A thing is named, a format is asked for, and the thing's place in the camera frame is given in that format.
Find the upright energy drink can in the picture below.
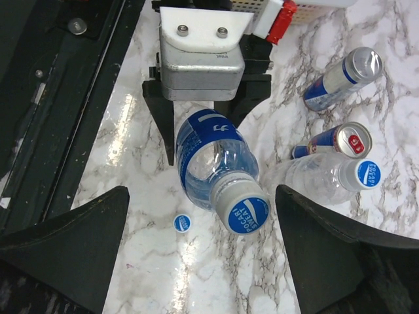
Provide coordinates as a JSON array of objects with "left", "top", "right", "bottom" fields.
[{"left": 291, "top": 122, "right": 373, "bottom": 159}]

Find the blue labelled plastic bottle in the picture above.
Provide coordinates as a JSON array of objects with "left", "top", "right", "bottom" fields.
[{"left": 175, "top": 108, "right": 272, "bottom": 236}]

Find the white fruit basket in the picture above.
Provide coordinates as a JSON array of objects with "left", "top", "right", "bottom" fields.
[{"left": 228, "top": 0, "right": 361, "bottom": 27}]

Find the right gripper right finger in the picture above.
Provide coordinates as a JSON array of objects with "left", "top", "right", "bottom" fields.
[{"left": 275, "top": 185, "right": 418, "bottom": 313}]

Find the black mounting rail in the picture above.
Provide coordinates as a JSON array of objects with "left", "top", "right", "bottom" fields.
[{"left": 1, "top": 1, "right": 144, "bottom": 234}]

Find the blue bottle cap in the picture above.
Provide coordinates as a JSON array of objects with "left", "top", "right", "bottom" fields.
[
  {"left": 173, "top": 214, "right": 191, "bottom": 233},
  {"left": 338, "top": 159, "right": 381, "bottom": 192},
  {"left": 210, "top": 178, "right": 270, "bottom": 236}
]

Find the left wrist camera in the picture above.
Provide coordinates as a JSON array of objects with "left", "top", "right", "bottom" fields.
[{"left": 159, "top": 7, "right": 253, "bottom": 101}]

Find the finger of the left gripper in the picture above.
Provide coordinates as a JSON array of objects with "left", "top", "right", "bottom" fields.
[{"left": 142, "top": 80, "right": 175, "bottom": 166}]

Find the clear unlabelled plastic bottle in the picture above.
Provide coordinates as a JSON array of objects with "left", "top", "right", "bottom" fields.
[{"left": 261, "top": 152, "right": 361, "bottom": 206}]

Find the upside-down energy drink can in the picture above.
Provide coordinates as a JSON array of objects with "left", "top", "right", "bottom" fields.
[{"left": 303, "top": 46, "right": 383, "bottom": 111}]

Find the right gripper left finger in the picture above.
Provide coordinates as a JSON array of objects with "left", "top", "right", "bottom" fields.
[{"left": 1, "top": 186, "right": 130, "bottom": 313}]

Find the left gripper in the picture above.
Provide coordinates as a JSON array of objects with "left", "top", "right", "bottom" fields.
[{"left": 147, "top": 32, "right": 274, "bottom": 130}]

